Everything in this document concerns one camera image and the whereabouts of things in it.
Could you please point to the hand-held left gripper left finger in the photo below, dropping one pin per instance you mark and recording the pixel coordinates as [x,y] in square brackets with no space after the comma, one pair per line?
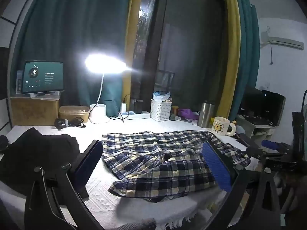
[88,163]

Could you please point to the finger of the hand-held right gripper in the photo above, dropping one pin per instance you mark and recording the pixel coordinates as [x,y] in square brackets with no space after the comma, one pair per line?
[269,144]
[251,152]

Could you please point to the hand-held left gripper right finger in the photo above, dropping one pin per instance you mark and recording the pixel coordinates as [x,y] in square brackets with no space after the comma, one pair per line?
[215,165]

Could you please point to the blue plaid shirt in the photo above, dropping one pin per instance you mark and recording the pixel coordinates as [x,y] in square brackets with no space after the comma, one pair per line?
[156,163]

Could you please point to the white textured tablecloth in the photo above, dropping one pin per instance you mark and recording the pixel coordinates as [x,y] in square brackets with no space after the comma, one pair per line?
[96,131]

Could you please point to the black computer monitor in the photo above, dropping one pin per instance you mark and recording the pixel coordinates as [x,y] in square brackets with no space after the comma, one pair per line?
[272,107]

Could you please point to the white mug with bear print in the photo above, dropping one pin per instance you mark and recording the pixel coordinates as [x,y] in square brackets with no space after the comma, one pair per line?
[220,127]

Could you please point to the white desk lamp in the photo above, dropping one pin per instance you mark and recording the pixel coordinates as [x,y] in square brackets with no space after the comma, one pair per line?
[98,115]

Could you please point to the brown lidded food container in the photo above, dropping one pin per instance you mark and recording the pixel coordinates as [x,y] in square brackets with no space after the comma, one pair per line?
[74,113]

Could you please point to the steel tumbler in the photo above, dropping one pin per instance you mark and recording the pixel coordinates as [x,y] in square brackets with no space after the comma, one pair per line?
[205,115]

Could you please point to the black cloth garment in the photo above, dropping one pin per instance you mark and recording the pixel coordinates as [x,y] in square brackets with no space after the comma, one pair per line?
[36,153]

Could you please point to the purple cloth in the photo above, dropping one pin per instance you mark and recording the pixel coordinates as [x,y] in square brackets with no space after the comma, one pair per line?
[188,113]

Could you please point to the white charger plug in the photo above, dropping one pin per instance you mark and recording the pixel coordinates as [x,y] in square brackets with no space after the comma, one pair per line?
[123,107]

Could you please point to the white power strip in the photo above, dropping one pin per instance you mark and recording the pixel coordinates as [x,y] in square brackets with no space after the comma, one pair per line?
[134,115]

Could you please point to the black power adapter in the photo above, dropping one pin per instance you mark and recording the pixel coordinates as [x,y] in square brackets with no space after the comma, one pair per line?
[138,106]

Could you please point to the brown cardboard box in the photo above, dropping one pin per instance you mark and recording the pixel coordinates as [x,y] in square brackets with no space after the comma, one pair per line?
[33,111]

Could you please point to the white plastic basket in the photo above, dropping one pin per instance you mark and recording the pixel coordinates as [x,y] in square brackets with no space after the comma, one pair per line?
[160,110]

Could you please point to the blue plastic bag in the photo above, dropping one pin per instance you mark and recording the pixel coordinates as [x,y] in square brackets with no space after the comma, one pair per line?
[161,96]

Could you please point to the teal curtain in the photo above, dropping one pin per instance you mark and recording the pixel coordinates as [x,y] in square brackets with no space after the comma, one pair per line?
[72,28]
[250,52]

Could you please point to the white air conditioner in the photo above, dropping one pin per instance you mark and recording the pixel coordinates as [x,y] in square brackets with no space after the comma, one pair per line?
[283,40]

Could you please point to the yellow curtain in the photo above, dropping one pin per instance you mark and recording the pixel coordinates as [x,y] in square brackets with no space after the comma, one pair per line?
[233,40]
[133,28]

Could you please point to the dark glass window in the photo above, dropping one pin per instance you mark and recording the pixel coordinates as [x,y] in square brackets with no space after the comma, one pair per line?
[191,52]

